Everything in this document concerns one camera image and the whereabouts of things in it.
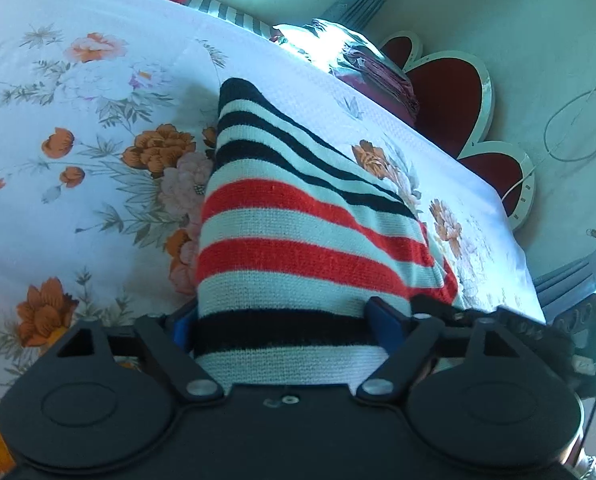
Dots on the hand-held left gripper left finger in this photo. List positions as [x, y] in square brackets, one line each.
[183, 332]

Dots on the white floral bed sheet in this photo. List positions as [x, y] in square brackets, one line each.
[77, 110]

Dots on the red heart-shaped headboard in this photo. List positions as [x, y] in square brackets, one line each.
[453, 95]

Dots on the grey white striped pillow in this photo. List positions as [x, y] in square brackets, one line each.
[232, 12]

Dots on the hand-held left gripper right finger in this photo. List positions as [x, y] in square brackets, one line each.
[384, 322]

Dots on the red black white striped sweater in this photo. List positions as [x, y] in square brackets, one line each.
[303, 240]

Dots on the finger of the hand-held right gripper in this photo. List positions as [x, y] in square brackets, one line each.
[440, 307]

